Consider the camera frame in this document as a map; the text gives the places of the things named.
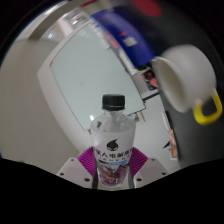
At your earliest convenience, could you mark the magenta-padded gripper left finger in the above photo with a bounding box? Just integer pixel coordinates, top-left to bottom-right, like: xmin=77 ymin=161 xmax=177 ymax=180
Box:
xmin=55 ymin=146 xmax=98 ymax=190

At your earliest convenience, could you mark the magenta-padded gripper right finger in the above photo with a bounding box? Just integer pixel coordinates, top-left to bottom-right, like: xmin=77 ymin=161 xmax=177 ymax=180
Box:
xmin=127 ymin=146 xmax=170 ymax=190

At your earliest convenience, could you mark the clear bottle with black cap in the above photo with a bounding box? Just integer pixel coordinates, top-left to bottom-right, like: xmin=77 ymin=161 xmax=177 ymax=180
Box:
xmin=89 ymin=94 xmax=137 ymax=190

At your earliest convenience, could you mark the black and red desk item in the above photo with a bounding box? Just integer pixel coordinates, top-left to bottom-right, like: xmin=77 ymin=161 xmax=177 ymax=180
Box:
xmin=141 ymin=66 xmax=162 ymax=92

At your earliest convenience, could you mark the large whiteboard on stand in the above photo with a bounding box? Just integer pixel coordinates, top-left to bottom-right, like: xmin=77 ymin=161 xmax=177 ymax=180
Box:
xmin=49 ymin=21 xmax=148 ymax=133

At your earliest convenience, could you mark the flat round red coaster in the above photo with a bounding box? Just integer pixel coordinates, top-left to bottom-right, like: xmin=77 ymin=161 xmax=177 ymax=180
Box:
xmin=129 ymin=0 xmax=164 ymax=18

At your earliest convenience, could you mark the white mug with yellow handle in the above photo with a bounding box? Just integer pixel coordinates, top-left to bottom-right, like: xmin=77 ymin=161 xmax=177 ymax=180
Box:
xmin=154 ymin=44 xmax=224 ymax=126

